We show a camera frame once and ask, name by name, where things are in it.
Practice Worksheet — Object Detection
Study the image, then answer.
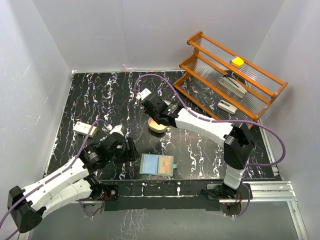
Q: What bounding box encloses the green card holder wallet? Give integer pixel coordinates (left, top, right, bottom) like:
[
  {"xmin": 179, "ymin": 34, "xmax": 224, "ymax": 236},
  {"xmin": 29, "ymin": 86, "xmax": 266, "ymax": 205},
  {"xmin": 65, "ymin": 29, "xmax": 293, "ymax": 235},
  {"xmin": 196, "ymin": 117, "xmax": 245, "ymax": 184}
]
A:
[{"xmin": 139, "ymin": 153, "xmax": 178, "ymax": 177}]

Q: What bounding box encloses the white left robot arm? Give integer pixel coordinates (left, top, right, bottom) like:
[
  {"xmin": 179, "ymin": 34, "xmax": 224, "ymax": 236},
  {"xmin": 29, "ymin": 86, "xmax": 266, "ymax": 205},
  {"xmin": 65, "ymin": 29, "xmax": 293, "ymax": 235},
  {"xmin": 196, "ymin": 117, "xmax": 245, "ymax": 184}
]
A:
[{"xmin": 7, "ymin": 132, "xmax": 139, "ymax": 234}]

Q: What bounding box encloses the orange credit card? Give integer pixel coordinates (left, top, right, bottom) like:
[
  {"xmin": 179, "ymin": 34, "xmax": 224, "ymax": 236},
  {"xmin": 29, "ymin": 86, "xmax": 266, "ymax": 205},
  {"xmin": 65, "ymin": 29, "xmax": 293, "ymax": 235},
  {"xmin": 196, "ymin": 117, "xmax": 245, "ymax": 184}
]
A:
[{"xmin": 158, "ymin": 155, "xmax": 172, "ymax": 175}]

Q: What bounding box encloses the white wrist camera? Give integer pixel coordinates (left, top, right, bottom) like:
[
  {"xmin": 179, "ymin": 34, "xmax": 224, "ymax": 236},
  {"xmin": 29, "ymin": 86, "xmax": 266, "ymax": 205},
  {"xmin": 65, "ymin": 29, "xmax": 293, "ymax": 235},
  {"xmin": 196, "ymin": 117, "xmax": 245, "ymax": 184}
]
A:
[
  {"xmin": 109, "ymin": 124, "xmax": 125, "ymax": 138},
  {"xmin": 135, "ymin": 88, "xmax": 152, "ymax": 101}
]

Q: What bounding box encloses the small white stapler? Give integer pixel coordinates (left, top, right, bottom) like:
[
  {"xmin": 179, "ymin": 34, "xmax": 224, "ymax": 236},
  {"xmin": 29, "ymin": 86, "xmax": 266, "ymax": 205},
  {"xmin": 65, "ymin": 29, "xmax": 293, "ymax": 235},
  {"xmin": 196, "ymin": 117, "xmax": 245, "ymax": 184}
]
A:
[{"xmin": 217, "ymin": 100, "xmax": 238, "ymax": 115}]

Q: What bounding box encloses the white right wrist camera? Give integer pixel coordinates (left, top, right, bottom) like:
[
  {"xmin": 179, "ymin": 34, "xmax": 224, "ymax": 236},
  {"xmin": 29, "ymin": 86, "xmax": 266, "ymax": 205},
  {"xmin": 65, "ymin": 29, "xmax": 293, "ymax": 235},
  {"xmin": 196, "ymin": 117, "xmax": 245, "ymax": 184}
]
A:
[{"xmin": 135, "ymin": 88, "xmax": 152, "ymax": 101}]

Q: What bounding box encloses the orange wooden shelf rack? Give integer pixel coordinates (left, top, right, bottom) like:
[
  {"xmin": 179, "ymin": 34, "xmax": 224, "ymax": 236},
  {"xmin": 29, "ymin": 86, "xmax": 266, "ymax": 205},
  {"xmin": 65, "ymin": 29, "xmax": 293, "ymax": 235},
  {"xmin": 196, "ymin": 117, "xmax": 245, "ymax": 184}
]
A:
[{"xmin": 173, "ymin": 31, "xmax": 288, "ymax": 122}]

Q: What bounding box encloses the yellow sticky note block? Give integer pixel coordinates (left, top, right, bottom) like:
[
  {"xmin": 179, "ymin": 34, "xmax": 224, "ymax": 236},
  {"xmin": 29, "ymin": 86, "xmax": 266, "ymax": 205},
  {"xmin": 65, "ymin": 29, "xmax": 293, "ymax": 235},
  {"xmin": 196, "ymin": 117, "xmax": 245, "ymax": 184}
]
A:
[{"xmin": 229, "ymin": 56, "xmax": 245, "ymax": 68}]

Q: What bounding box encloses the beige oval tray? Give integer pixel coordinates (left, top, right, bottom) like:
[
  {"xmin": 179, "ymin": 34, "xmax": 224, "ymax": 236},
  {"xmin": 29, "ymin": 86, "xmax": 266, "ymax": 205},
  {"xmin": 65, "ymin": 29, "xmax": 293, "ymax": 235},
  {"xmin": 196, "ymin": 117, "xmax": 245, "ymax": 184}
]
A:
[{"xmin": 148, "ymin": 117, "xmax": 168, "ymax": 134}]

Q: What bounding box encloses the small white cardboard box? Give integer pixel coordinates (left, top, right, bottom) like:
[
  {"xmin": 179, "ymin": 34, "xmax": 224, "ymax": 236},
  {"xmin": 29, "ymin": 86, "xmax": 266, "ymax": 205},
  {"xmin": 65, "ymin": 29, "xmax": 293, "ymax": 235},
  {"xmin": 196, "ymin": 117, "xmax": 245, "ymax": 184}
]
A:
[{"xmin": 73, "ymin": 121, "xmax": 98, "ymax": 138}]

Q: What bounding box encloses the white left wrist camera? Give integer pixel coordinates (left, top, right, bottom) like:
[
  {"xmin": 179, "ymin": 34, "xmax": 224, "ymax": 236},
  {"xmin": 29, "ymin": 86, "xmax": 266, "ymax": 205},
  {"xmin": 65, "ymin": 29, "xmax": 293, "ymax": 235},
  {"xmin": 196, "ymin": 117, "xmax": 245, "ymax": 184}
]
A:
[{"xmin": 109, "ymin": 124, "xmax": 125, "ymax": 138}]

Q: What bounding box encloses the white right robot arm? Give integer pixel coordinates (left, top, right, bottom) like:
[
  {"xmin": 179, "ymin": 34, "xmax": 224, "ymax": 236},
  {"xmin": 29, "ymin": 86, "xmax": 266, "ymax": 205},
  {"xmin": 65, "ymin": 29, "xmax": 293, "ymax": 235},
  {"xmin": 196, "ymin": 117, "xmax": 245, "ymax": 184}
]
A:
[{"xmin": 136, "ymin": 89, "xmax": 255, "ymax": 199}]

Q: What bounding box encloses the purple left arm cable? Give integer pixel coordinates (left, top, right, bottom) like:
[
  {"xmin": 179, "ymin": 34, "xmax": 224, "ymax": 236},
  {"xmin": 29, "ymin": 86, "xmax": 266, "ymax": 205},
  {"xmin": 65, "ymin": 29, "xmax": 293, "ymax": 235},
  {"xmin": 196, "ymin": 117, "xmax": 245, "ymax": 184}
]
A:
[{"xmin": 0, "ymin": 118, "xmax": 113, "ymax": 240}]

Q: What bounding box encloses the grey stapler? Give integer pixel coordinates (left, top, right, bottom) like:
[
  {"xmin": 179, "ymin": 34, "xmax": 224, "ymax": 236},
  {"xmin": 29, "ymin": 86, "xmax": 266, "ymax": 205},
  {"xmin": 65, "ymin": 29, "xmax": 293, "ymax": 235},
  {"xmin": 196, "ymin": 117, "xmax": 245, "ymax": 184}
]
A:
[{"xmin": 218, "ymin": 76, "xmax": 248, "ymax": 98}]

